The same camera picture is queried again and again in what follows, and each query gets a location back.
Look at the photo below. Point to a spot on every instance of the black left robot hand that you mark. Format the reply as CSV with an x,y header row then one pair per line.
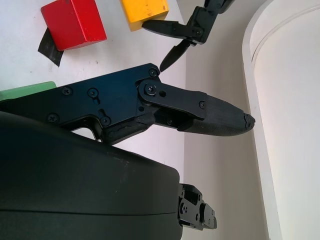
x,y
197,25

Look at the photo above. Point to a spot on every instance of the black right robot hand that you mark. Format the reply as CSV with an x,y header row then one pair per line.
x,y
62,187

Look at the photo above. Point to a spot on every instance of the yellow wooden block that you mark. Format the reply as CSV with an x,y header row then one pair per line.
x,y
142,12

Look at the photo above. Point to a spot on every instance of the green wooden block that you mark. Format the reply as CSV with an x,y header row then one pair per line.
x,y
25,91

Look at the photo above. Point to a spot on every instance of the red wooden block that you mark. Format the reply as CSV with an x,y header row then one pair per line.
x,y
75,22

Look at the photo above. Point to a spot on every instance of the white round container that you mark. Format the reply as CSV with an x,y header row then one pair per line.
x,y
287,100

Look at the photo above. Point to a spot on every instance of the black tape patch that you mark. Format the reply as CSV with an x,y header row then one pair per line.
x,y
50,53

